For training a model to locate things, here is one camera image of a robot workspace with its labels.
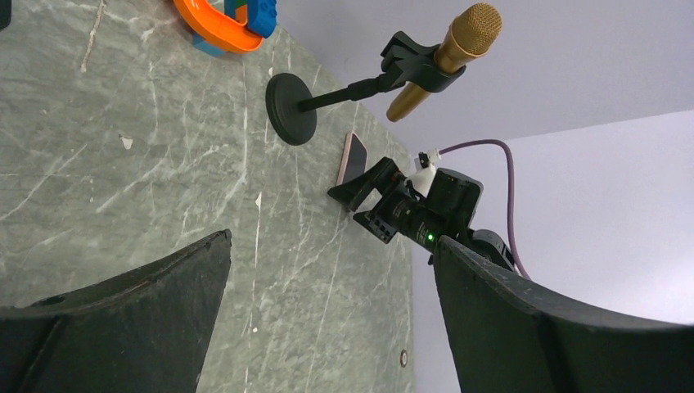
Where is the black phone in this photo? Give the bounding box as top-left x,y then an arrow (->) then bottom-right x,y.
0,0 -> 12,30

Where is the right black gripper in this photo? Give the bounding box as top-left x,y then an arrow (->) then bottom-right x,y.
327,157 -> 429,245

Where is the blue toy brick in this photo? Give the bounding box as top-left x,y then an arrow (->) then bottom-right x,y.
246,0 -> 277,38

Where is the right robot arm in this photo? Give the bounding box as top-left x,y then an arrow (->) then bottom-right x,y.
327,157 -> 516,271

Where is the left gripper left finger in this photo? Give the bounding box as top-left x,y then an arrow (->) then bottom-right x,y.
1,229 -> 232,392

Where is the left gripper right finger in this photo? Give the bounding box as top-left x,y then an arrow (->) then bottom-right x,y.
433,237 -> 693,392

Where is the black microphone stand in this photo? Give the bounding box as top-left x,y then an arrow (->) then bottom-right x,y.
265,31 -> 466,146

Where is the orange horseshoe toy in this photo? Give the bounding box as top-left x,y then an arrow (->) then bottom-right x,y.
173,0 -> 265,54

